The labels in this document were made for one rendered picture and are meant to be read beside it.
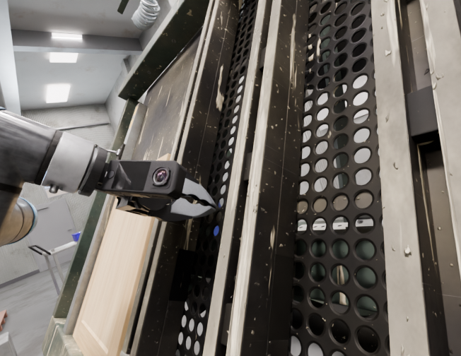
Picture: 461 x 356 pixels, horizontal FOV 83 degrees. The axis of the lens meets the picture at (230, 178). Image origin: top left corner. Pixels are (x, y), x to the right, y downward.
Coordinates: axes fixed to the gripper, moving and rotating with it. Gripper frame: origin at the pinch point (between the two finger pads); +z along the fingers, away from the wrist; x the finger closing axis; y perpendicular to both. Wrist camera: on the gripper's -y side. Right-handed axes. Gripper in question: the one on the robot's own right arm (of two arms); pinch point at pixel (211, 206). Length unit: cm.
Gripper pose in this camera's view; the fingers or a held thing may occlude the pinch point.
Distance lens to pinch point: 46.0
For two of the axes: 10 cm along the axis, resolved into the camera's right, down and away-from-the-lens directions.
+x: -1.5, 9.3, -3.4
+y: -6.3, 1.8, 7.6
